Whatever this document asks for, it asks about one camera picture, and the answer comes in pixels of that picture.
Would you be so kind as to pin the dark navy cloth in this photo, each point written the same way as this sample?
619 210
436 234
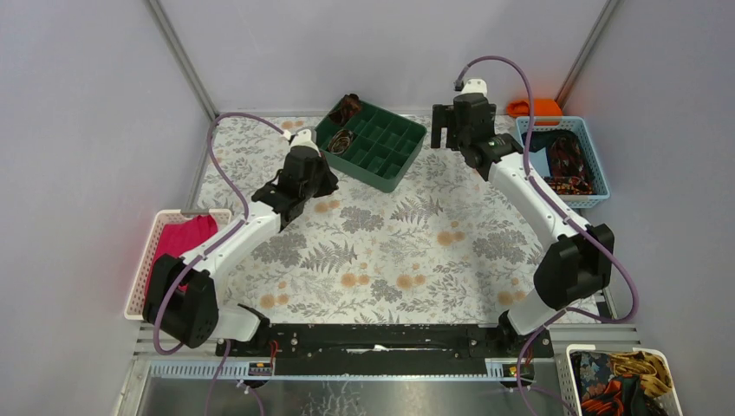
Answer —
556 153

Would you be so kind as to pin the light blue plastic basket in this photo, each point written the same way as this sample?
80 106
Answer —
577 126

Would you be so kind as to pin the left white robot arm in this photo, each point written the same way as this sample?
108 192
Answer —
185 296

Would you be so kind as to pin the brown rolled tie back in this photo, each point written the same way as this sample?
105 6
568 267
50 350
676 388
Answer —
348 107

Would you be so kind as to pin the floral tablecloth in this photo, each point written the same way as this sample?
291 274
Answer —
443 247

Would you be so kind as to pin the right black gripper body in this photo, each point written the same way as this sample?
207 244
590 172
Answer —
443 117

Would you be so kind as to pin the colourful patterned tie in basket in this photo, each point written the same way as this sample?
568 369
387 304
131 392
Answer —
581 185

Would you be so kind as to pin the orange cloth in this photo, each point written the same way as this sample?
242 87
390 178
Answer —
546 111

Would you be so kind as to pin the orange black floral tie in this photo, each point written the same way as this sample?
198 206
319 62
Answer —
601 392

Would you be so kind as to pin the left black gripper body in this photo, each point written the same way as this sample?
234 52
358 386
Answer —
275 195

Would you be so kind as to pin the green compartment organizer tray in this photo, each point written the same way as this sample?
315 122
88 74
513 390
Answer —
384 147

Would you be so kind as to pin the gold yellow tie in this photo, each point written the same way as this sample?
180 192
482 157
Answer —
655 377

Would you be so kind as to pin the magenta cloth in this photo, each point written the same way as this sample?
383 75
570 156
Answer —
176 239

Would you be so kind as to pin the white basket bottom right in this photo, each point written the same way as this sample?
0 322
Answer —
667 404

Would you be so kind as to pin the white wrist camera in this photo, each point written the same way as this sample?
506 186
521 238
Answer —
471 86
303 137

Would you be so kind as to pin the white basket left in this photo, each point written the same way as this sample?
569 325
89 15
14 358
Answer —
136 296

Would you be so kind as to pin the white basket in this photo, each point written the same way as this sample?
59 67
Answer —
667 404
136 296

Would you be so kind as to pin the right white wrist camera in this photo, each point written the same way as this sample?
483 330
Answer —
471 86

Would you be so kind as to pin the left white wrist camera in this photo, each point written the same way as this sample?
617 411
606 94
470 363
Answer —
303 137

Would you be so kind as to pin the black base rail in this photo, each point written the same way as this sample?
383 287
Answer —
380 349

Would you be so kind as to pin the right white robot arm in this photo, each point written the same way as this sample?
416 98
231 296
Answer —
575 264

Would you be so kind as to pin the striped rolled tie in tray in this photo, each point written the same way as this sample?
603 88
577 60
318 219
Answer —
340 142

